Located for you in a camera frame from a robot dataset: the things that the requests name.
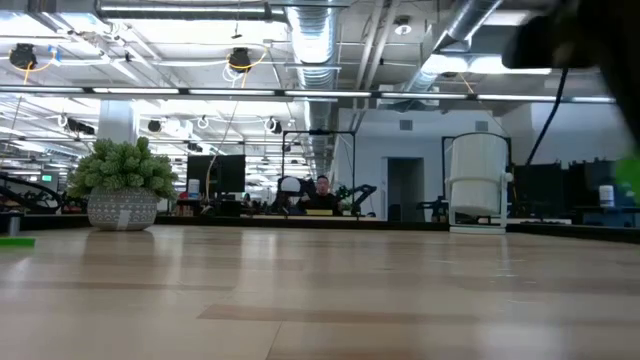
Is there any long ceiling light strip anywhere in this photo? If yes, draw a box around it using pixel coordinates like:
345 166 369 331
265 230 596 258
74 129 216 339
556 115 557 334
0 85 616 104

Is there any person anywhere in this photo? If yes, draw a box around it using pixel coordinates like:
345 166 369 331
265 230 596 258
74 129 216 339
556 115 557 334
298 174 345 217

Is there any green plant in patterned pot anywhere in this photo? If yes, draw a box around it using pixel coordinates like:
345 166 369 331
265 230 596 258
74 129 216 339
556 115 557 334
66 135 180 232

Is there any black ceiling cord reel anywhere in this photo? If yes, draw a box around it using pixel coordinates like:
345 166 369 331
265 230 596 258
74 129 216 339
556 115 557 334
228 47 253 74
8 42 39 70

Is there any black computer monitor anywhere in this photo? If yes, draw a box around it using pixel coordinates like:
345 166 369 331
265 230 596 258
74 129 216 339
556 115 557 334
186 154 219 195
513 162 565 221
567 159 619 211
217 154 247 194

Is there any black aluminium table frame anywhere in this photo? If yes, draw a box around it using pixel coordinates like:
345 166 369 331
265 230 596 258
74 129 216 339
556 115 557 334
0 212 640 245

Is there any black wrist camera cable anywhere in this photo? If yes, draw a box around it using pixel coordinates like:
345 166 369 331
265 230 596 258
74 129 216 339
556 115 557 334
524 67 570 167

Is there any white rounded object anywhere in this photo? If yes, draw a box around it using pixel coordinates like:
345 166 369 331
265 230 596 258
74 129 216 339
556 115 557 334
278 175 303 195

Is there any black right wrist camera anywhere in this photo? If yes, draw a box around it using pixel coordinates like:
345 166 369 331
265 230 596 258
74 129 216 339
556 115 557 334
502 13 597 70

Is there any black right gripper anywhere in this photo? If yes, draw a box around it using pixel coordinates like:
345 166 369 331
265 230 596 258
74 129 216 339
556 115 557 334
564 0 640 161

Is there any white mug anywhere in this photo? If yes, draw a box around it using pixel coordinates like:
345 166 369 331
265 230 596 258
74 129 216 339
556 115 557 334
444 132 515 236

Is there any green rubber band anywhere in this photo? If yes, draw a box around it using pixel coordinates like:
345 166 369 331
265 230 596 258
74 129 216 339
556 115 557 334
613 155 640 204

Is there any dark doorway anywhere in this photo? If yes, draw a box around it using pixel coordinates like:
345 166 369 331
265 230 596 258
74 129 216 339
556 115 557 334
386 156 426 222

